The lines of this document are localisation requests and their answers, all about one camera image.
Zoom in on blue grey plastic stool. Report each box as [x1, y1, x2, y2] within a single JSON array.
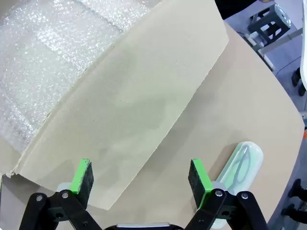
[[248, 4, 292, 47]]

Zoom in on clear bubble wrap sheet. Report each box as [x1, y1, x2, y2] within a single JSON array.
[[0, 0, 156, 154]]

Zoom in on mint green glasses case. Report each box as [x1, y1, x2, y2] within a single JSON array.
[[214, 140, 264, 229]]

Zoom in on black caster foot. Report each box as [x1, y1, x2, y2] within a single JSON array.
[[280, 178, 307, 222], [291, 67, 307, 97]]

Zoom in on glasses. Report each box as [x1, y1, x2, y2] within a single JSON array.
[[230, 146, 252, 185]]

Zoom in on open brown cardboard box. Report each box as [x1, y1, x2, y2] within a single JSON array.
[[0, 0, 230, 213]]

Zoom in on thin floor cable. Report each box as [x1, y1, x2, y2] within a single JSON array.
[[275, 56, 302, 75]]

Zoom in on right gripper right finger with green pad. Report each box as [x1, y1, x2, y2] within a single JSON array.
[[183, 158, 269, 230]]

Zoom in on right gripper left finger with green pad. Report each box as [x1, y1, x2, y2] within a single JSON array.
[[19, 158, 105, 230]]

